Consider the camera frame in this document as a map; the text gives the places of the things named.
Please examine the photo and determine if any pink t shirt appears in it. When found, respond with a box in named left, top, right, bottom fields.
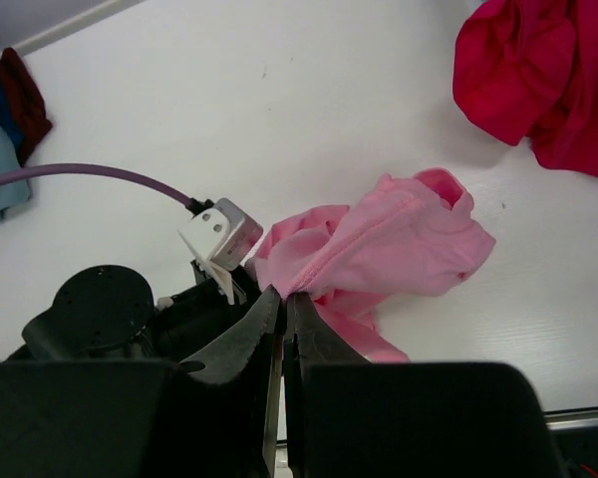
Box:
left=246, top=168, right=495, bottom=363

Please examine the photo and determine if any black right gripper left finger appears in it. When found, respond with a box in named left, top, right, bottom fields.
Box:
left=0, top=289, right=281, bottom=477

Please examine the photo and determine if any magenta t shirt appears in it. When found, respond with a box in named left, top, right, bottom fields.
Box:
left=452, top=1, right=598, bottom=178

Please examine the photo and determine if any folded dark red t shirt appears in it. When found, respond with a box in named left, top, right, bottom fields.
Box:
left=0, top=48, right=53, bottom=166

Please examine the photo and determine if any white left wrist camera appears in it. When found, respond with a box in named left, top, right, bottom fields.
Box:
left=178, top=198, right=263, bottom=271

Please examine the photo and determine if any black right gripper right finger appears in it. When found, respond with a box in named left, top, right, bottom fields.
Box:
left=284, top=294, right=566, bottom=477

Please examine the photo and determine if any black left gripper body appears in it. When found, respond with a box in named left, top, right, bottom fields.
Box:
left=8, top=265, right=260, bottom=361

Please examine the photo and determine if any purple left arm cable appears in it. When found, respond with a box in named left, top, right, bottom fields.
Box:
left=0, top=162, right=200, bottom=213

